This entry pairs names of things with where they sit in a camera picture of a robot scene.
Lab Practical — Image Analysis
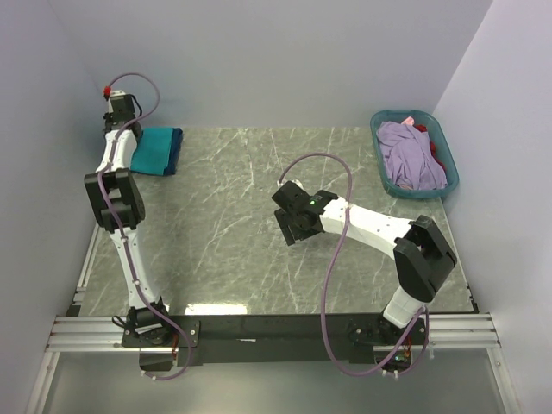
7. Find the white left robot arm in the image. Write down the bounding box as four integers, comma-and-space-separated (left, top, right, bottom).
84, 113, 173, 347

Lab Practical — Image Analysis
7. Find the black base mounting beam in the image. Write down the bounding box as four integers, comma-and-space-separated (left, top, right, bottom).
111, 313, 427, 371

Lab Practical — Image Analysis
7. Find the red garment in basket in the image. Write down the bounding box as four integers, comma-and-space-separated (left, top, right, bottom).
414, 124, 447, 172

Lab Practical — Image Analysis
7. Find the teal t-shirt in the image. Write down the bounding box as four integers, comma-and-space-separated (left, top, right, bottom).
130, 127, 173, 176

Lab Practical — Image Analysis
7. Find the folded navy blue t-shirt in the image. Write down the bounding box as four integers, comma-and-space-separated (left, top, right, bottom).
163, 128, 184, 176

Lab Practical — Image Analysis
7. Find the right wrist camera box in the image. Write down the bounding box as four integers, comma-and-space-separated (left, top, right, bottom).
272, 181, 338, 217

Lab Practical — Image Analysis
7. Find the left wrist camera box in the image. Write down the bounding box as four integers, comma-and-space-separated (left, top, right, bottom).
103, 86, 140, 115

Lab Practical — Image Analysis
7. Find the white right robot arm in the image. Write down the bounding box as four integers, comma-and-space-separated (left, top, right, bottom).
275, 195, 457, 344

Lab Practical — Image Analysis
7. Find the pink garment in basket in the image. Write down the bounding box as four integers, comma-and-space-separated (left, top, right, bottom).
402, 116, 416, 126

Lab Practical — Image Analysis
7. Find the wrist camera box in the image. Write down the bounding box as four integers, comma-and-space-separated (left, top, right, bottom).
272, 181, 338, 217
103, 86, 140, 115

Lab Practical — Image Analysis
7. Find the teal plastic laundry basket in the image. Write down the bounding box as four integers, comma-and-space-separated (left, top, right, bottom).
370, 110, 460, 199

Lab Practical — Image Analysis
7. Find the lavender t-shirt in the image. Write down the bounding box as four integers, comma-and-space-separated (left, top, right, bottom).
377, 122, 447, 190

